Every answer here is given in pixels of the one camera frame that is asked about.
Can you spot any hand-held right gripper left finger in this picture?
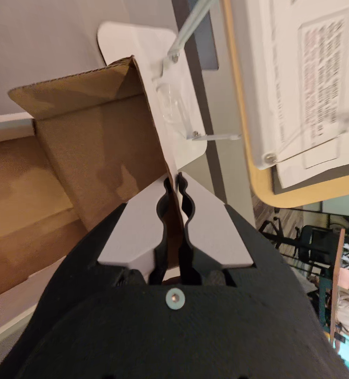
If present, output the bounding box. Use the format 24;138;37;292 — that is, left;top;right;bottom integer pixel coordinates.
97;174;173;285

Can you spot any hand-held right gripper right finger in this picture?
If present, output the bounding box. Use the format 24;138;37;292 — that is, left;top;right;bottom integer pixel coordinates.
177;173;254;285

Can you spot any white cardboard box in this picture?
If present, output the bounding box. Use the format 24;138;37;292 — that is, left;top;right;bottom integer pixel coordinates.
0;55;184;345

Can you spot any black office chair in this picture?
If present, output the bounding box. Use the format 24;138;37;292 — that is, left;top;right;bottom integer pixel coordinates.
259;207;345;276

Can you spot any printed paper sheet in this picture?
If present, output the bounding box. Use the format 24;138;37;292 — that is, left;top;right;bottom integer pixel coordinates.
269;0;349;189

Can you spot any clear acrylic stand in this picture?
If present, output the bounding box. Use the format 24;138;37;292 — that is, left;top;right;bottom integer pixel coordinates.
151;0;242;141

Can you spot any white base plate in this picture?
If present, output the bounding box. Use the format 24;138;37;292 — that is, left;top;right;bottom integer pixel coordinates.
96;21;208;170

